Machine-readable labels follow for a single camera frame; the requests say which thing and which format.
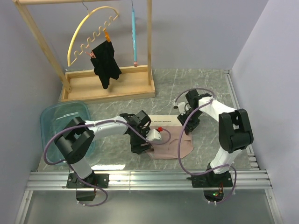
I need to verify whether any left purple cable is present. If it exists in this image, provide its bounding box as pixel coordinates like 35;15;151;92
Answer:
43;120;171;208

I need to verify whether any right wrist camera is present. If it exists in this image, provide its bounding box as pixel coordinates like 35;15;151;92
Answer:
173;102;186;115

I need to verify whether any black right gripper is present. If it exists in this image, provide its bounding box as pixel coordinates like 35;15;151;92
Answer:
177;109;203;136

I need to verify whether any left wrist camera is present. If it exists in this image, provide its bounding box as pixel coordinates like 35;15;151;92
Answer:
146;128;162;142

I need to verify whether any pink clip on yellow hanger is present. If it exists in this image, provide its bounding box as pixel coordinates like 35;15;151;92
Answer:
85;51;96;58

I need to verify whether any blue wavy hanger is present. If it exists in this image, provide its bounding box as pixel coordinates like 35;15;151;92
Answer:
131;1;138;67

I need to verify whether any black underwear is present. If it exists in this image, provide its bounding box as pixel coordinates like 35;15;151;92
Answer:
91;41;122;89

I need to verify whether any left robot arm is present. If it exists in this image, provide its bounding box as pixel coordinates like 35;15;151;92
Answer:
54;111;162;188

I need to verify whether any aluminium rail frame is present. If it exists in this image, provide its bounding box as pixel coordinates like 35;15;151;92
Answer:
16;69;283;224

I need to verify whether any pink and cream underwear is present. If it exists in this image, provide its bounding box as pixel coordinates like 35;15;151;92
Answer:
146;115;182;160

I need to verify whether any clear blue plastic basin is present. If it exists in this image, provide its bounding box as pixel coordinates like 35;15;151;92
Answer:
40;100;96;163

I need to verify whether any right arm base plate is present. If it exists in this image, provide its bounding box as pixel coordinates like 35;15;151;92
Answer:
187;171;233;188

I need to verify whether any wooden hanging rack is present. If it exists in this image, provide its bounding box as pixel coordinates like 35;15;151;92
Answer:
14;0;156;103

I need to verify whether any yellow wavy hanger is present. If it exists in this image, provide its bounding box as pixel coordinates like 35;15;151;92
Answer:
67;6;119;67

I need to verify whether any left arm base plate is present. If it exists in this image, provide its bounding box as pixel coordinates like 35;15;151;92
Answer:
66;173;109;189

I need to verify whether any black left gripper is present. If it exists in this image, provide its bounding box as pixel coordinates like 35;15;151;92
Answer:
129;127;151;154

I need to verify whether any purple cable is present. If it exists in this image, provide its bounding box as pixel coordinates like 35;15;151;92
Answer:
174;87;237;205
43;120;171;208

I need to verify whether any orange clip on yellow hanger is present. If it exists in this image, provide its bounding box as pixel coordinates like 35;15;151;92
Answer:
103;29;111;42

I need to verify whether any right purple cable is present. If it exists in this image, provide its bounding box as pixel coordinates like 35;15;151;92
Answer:
174;87;237;205

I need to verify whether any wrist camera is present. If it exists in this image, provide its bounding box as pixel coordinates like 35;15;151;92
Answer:
173;102;186;115
146;128;162;142

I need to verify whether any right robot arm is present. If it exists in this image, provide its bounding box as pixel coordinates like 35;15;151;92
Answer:
173;87;254;187

